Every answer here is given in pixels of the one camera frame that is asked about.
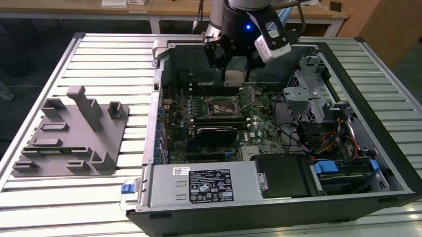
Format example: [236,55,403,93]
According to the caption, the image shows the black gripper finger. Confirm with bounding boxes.
[243,52,264,83]
[203,36,232,83]

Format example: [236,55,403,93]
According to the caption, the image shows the silver CPU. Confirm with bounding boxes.
[224,70,247,87]

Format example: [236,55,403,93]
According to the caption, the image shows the metal socket cover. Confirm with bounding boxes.
[236,85,258,111]

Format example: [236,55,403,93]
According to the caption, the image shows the CPU socket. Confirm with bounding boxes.
[204,96,244,118]

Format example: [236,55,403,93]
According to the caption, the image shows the grey metal drive cage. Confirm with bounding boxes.
[282,55,335,124]

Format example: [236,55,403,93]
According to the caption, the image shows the black graphics card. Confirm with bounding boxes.
[195,126,239,147]

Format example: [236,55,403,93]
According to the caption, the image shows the silver chipset heat sink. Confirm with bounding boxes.
[240,145,262,159]

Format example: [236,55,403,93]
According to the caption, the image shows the green motherboard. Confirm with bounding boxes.
[160,83,310,165]

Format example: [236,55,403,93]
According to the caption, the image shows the wooden cabinet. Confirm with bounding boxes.
[358,0,422,71]

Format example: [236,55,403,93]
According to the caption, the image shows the blue disk carrier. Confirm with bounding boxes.
[311,159,379,196]

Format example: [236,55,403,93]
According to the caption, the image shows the grey parts rack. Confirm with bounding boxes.
[12,85,131,177]

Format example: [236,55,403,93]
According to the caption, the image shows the grey power supply unit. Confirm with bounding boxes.
[135,164,266,213]

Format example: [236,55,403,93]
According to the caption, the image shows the green RAM stick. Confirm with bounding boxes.
[22,147,87,152]

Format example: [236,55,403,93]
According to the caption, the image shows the black PC case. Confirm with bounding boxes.
[125,39,422,237]

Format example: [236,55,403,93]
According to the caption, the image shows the grey metal stand foot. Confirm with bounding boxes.
[0,80,16,101]

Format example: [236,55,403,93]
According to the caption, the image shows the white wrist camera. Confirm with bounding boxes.
[252,21,292,63]

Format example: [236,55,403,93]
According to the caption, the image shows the silver case latch bracket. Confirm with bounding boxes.
[151,39,169,68]

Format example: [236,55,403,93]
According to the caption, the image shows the yellow power wires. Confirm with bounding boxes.
[315,138,340,155]

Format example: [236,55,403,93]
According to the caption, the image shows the orange data cable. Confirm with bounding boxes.
[348,135,360,159]

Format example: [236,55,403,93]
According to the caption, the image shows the silver metal handle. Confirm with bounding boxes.
[117,177,147,212]

